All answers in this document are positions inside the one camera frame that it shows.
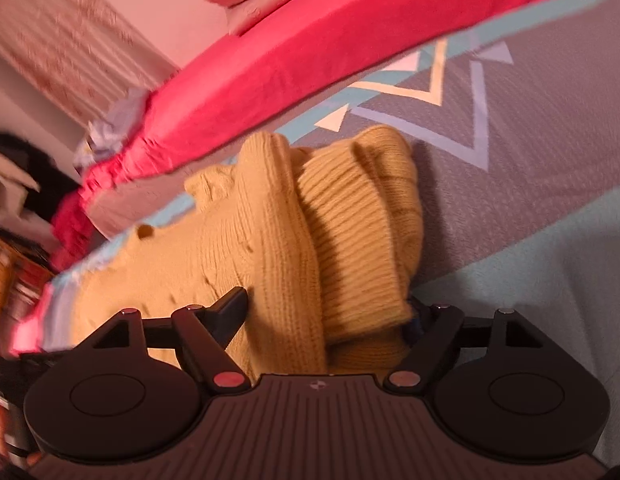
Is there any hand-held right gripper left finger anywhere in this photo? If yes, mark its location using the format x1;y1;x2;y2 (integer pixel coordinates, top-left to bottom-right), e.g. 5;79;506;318
89;286;253;395

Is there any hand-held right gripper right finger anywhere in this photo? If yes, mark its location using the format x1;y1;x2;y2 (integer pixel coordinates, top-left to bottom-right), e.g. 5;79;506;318
382;296;547;396

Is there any yellow cable-knit sweater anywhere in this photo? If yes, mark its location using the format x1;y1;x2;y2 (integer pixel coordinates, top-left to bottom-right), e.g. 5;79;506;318
67;125;425;378

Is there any orange cluttered shelf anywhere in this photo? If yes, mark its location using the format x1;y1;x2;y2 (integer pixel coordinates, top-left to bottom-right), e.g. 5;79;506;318
0;227;57;313

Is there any grey-blue crumpled cloth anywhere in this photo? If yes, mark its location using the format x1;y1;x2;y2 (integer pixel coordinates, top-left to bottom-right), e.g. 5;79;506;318
72;86;150;168

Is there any dark cloth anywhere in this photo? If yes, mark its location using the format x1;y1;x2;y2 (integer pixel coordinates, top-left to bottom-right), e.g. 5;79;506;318
0;131;83;223

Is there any bed with red sheet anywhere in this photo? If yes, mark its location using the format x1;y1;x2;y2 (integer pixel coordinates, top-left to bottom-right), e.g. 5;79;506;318
49;0;576;275

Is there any floral pink curtain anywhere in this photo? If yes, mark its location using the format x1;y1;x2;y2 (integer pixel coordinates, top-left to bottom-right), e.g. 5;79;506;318
0;0;180;130

